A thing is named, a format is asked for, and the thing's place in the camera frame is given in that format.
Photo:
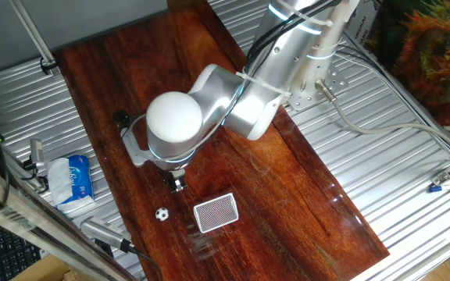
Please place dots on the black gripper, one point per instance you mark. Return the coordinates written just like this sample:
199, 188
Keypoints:
176, 175

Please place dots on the small black-white soccer ball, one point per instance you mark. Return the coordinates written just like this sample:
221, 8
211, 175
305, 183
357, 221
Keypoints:
161, 214

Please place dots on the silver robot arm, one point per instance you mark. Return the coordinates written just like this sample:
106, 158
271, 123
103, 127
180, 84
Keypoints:
217, 97

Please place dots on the glossy brown wooden board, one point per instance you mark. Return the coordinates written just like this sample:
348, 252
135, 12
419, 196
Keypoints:
268, 187

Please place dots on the blue and white tissue pack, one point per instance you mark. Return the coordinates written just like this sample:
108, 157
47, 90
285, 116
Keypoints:
78, 175

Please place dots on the brown cardboard box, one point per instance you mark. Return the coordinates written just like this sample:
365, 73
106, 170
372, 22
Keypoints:
45, 271

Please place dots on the black keyboard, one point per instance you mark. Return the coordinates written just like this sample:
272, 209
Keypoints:
10, 253

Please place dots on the aluminium profile with black clamp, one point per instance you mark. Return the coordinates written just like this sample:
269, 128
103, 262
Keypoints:
33, 37

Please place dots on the white printed box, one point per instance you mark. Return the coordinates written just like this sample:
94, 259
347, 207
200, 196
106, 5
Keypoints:
363, 23

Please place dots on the colourful orange-green cloth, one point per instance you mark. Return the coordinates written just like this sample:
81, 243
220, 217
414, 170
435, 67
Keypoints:
424, 58

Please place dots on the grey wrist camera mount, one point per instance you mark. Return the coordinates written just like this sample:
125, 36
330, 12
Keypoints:
133, 154

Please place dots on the small grey camera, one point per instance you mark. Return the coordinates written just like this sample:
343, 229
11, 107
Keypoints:
36, 150

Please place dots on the diagonal metal frame bar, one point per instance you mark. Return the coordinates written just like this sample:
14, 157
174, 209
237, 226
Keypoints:
33, 218

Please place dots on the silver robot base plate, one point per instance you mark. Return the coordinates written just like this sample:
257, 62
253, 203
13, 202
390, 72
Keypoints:
307, 102

